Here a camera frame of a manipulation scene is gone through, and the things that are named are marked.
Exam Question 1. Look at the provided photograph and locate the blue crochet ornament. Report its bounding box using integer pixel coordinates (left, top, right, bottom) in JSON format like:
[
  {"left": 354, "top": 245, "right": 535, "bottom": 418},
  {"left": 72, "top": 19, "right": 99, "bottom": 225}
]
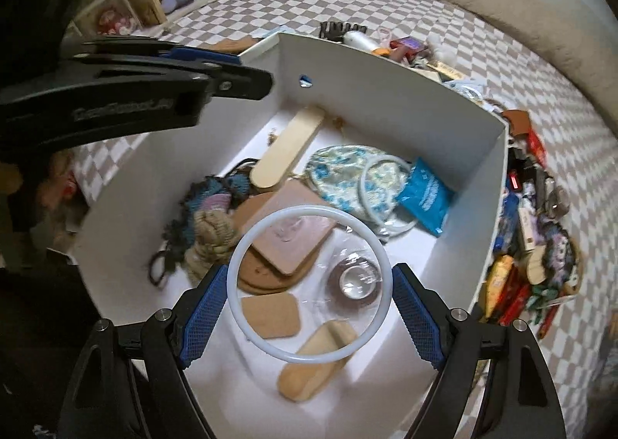
[{"left": 146, "top": 172, "right": 253, "bottom": 286}]

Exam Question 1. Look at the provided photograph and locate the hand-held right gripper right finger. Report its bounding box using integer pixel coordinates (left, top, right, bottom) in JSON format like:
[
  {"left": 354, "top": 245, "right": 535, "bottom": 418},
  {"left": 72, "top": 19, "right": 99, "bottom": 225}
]
[{"left": 390, "top": 262, "right": 567, "bottom": 439}]

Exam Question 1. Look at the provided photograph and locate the orange snack packet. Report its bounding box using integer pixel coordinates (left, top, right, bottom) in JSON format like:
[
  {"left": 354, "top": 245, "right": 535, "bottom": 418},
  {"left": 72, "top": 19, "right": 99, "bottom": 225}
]
[{"left": 484, "top": 254, "right": 516, "bottom": 319}]

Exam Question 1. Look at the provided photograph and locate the clear display box pink doll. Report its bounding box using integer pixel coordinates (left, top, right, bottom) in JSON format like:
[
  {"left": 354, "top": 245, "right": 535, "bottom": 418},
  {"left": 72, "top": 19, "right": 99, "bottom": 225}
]
[{"left": 77, "top": 0, "right": 142, "bottom": 36}]

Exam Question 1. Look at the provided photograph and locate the oval wooden piece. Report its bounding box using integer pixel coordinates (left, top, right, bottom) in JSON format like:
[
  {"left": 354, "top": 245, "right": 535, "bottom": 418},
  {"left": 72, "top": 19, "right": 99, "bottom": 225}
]
[{"left": 277, "top": 320, "right": 359, "bottom": 403}]

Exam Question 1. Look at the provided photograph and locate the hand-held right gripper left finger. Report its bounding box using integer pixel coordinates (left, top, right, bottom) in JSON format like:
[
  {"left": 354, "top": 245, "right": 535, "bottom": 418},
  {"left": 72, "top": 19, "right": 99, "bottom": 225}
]
[{"left": 57, "top": 262, "right": 231, "bottom": 439}]

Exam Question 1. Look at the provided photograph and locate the small white plastic ring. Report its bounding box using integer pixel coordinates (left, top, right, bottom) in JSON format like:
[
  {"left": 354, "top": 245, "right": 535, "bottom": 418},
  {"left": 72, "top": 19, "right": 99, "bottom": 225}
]
[{"left": 356, "top": 154, "right": 419, "bottom": 235}]

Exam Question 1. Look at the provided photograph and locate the small red box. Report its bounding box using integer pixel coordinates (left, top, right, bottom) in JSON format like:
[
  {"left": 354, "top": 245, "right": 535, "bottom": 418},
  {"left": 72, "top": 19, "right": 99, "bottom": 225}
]
[{"left": 389, "top": 37, "right": 430, "bottom": 59}]

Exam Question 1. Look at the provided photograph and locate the large white plastic ring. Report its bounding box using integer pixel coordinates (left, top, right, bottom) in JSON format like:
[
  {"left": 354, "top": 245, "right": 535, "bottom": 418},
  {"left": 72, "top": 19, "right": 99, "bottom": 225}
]
[{"left": 226, "top": 204, "right": 391, "bottom": 365}]

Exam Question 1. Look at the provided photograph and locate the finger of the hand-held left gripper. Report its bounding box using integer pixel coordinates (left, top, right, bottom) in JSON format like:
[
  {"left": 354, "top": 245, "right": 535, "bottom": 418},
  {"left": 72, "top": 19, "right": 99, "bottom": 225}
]
[
  {"left": 77, "top": 37, "right": 243, "bottom": 67},
  {"left": 58, "top": 57, "right": 274, "bottom": 100}
]

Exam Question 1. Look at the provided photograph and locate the beige rope knot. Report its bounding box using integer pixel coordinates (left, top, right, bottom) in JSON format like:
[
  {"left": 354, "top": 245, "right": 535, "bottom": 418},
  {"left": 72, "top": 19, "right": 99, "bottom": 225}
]
[{"left": 185, "top": 208, "right": 244, "bottom": 282}]

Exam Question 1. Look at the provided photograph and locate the blue foil packet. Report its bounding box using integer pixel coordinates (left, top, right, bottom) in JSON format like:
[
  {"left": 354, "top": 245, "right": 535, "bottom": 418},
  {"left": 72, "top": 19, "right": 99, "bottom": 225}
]
[{"left": 395, "top": 157, "right": 455, "bottom": 238}]

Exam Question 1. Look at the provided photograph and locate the white cardboard box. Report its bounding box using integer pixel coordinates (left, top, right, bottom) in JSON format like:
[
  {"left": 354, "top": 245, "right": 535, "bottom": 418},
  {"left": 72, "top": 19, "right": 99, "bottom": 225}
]
[{"left": 71, "top": 32, "right": 511, "bottom": 439}]

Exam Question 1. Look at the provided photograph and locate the red packet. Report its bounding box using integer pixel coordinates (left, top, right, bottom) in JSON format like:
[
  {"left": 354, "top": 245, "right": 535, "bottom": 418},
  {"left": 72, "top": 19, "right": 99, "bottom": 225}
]
[{"left": 525, "top": 129, "right": 547, "bottom": 167}]

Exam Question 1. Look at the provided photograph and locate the purple crochet hoop ornament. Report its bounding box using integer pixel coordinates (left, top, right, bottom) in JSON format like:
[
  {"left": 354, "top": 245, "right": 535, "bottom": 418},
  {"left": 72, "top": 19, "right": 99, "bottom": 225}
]
[{"left": 526, "top": 219, "right": 584, "bottom": 297}]

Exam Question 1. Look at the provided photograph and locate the clear bag with metal cup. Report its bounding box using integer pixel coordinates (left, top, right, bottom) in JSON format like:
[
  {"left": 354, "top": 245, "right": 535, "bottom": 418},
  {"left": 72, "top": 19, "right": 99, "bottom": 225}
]
[{"left": 314, "top": 246, "right": 389, "bottom": 321}]

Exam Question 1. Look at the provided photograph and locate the round wooden lid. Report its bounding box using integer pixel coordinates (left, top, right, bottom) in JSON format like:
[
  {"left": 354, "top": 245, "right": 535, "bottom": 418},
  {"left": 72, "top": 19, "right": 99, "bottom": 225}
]
[{"left": 211, "top": 34, "right": 260, "bottom": 56}]

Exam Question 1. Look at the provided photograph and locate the wooden paddle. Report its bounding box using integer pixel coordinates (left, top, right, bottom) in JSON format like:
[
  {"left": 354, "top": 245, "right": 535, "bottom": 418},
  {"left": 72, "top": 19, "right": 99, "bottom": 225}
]
[{"left": 251, "top": 105, "right": 324, "bottom": 189}]

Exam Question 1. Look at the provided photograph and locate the floral drawstring pouch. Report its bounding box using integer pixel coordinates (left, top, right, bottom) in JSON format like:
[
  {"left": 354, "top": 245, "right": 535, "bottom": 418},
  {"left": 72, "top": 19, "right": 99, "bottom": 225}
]
[{"left": 305, "top": 144, "right": 412, "bottom": 230}]

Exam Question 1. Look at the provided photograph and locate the round cork coaster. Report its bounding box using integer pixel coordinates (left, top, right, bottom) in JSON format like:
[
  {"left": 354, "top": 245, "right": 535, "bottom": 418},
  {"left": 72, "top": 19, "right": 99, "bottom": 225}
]
[{"left": 236, "top": 192, "right": 310, "bottom": 298}]

